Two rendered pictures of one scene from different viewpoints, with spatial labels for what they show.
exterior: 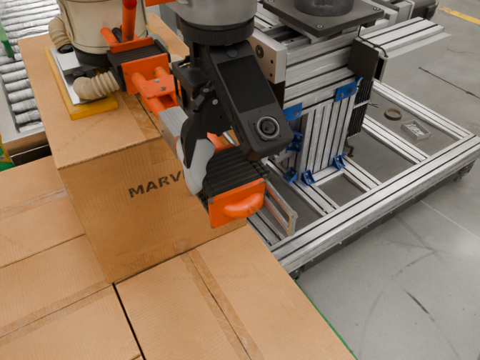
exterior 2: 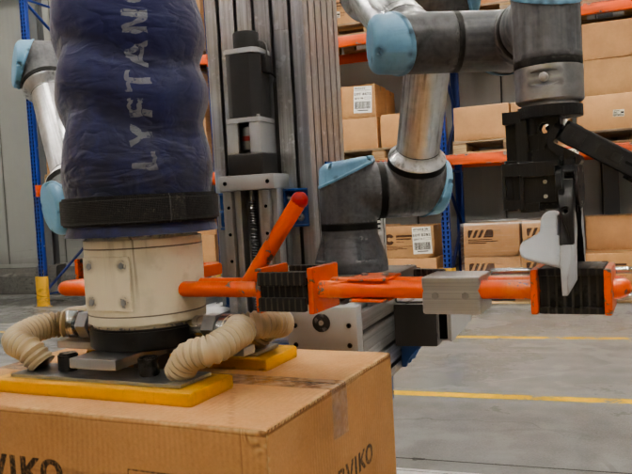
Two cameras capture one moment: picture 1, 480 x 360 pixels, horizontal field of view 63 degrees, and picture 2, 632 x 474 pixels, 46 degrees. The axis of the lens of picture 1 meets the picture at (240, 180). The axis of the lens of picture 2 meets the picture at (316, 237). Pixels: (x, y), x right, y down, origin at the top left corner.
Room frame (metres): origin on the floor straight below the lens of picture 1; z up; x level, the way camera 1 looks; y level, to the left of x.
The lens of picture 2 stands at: (-0.15, 0.74, 1.18)
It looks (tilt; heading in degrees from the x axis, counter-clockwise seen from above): 3 degrees down; 324
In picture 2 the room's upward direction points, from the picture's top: 3 degrees counter-clockwise
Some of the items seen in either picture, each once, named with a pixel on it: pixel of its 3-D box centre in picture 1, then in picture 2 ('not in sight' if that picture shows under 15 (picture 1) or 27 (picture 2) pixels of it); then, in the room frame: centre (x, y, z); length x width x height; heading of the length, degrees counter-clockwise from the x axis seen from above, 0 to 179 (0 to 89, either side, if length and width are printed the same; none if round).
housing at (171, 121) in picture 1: (186, 130); (457, 292); (0.48, 0.08, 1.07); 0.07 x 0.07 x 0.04; 28
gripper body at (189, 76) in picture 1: (216, 70); (545, 160); (0.38, 0.03, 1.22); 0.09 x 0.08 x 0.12; 28
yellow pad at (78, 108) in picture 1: (75, 69); (107, 372); (0.84, 0.39, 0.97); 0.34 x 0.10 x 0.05; 28
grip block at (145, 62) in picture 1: (140, 64); (297, 287); (0.67, 0.18, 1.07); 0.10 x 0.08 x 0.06; 118
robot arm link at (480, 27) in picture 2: not in sight; (499, 40); (0.47, -0.01, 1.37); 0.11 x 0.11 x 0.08; 60
